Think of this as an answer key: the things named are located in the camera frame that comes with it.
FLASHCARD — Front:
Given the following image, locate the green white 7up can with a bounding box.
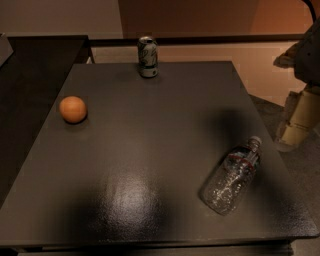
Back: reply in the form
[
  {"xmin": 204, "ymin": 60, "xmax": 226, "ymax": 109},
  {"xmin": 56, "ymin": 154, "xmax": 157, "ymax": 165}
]
[{"xmin": 137, "ymin": 36, "xmax": 158, "ymax": 78}]

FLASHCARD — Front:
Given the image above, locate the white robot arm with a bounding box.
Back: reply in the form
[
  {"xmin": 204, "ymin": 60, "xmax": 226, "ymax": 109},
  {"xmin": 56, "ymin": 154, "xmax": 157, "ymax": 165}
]
[{"xmin": 273, "ymin": 18, "xmax": 320, "ymax": 152}]

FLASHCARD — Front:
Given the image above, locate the orange fruit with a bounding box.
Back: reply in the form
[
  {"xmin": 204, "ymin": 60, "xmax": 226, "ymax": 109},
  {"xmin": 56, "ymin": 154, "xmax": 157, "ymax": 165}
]
[{"xmin": 59, "ymin": 96, "xmax": 87, "ymax": 124}]

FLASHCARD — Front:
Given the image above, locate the clear plastic water bottle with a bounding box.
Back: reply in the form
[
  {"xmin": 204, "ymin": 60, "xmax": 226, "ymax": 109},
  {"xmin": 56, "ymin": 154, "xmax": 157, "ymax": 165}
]
[{"xmin": 200, "ymin": 136, "xmax": 262, "ymax": 216}]

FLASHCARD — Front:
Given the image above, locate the black cable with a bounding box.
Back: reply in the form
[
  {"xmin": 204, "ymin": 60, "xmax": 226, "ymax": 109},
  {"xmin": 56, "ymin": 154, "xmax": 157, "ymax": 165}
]
[{"xmin": 302, "ymin": 0, "xmax": 318, "ymax": 23}]

